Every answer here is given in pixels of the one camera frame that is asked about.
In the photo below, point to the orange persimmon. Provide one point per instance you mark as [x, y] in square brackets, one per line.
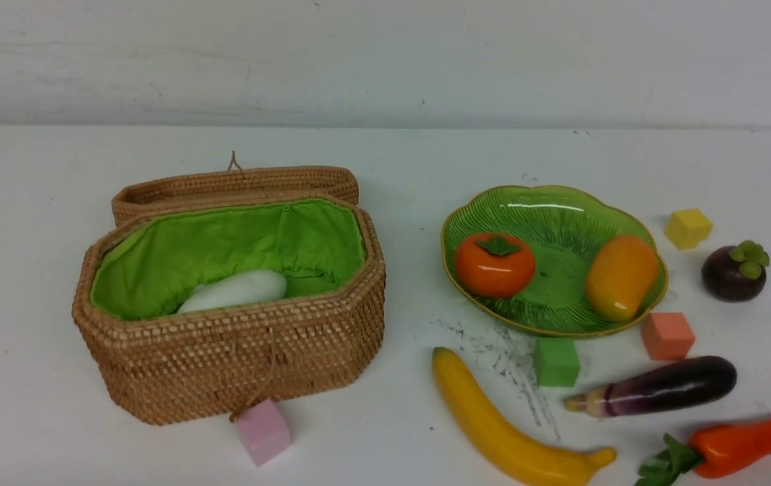
[494, 265]

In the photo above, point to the white radish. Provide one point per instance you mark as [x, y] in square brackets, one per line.
[260, 285]

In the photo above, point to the yellow banana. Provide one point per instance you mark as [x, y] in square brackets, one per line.
[512, 452]

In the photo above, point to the orange yellow mango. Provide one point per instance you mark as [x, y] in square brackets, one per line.
[620, 277]

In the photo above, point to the purple eggplant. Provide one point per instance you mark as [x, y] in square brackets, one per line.
[688, 383]

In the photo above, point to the orange red pepper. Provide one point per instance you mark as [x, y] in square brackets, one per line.
[711, 452]

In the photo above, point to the woven rattan basket lid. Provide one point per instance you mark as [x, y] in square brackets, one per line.
[233, 183]

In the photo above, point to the green ribbed glass plate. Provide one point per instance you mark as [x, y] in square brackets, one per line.
[564, 228]

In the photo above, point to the green foam cube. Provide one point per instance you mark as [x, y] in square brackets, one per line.
[556, 362]

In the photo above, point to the pink foam cube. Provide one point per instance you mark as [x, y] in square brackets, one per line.
[264, 432]

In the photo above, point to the woven rattan basket green lining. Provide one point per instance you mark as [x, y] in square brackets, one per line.
[165, 367]

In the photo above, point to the orange foam cube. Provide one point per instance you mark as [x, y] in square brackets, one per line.
[667, 336]

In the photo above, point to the yellow foam cube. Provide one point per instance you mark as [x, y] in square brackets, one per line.
[687, 228]

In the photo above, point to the purple mangosteen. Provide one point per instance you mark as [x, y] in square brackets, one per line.
[736, 273]

